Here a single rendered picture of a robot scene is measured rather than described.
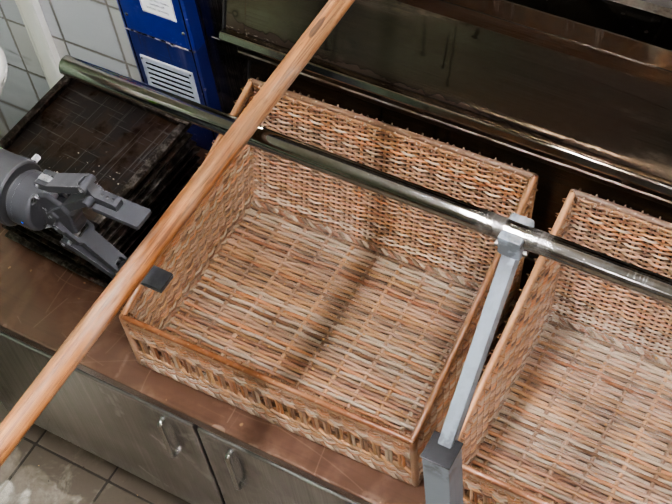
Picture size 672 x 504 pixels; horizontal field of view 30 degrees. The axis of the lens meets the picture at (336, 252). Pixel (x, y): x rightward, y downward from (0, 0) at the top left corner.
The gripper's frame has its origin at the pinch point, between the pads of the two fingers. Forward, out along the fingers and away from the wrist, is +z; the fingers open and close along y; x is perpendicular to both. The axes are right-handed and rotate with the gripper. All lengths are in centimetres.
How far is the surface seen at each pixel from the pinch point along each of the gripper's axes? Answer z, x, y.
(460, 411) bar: 40.1, -6.7, 20.0
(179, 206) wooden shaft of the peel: 0.6, -6.6, -1.6
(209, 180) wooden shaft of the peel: 1.5, -12.2, -1.1
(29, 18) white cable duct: -80, -58, 42
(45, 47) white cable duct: -79, -58, 50
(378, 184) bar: 20.3, -23.1, 1.9
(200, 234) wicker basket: -25, -33, 51
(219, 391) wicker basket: -8, -10, 58
